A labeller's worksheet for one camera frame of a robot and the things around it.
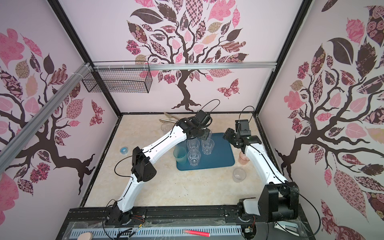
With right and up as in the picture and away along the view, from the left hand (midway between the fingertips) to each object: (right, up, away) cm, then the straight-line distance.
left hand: (203, 133), depth 86 cm
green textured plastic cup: (-14, -12, +3) cm, 19 cm away
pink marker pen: (-4, -46, -17) cm, 50 cm away
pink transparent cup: (+25, -16, +6) cm, 31 cm away
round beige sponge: (-56, -47, -18) cm, 75 cm away
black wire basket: (-68, +43, +35) cm, 88 cm away
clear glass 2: (-6, -14, +4) cm, 16 cm away
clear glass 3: (+3, -9, +11) cm, 14 cm away
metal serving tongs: (-24, +10, +30) cm, 40 cm away
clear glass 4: (-27, +3, +21) cm, 34 cm away
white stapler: (+41, -44, -17) cm, 63 cm away
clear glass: (-6, -8, +10) cm, 15 cm away
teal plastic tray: (+12, -13, +4) cm, 18 cm away
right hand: (+14, 0, -1) cm, 14 cm away
